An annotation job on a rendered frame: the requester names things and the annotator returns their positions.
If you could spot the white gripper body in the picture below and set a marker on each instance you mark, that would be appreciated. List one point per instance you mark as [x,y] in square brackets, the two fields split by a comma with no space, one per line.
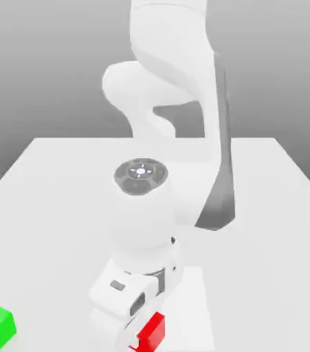
[108,332]

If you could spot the small red cube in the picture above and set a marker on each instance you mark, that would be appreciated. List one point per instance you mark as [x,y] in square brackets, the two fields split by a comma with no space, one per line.
[152,334]

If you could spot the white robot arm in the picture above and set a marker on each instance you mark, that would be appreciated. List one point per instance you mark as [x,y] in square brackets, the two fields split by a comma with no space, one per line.
[143,220]

